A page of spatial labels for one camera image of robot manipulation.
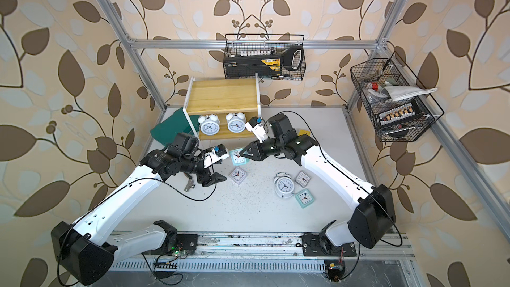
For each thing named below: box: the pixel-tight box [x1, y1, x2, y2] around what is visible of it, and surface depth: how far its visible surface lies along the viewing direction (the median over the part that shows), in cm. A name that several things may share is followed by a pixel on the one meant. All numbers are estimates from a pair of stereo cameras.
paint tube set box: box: [377, 100, 424, 129], surface depth 68 cm
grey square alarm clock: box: [294, 170, 312, 189], surface depth 91 cm
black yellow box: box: [223, 53, 283, 79], surface depth 85 cm
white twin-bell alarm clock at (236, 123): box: [225, 112, 247, 134], surface depth 86 cm
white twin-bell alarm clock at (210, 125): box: [197, 113, 221, 136], surface depth 86 cm
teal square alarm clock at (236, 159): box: [229, 148, 250, 167], surface depth 74 cm
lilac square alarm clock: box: [228, 166, 248, 185], surface depth 93 cm
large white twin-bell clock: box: [273, 171, 295, 200], surface depth 88 cm
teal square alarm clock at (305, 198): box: [294, 188, 315, 209], surface depth 86 cm
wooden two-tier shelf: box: [182, 73, 262, 141], surface depth 80 cm
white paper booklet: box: [380, 85, 438, 101], surface depth 63 cm
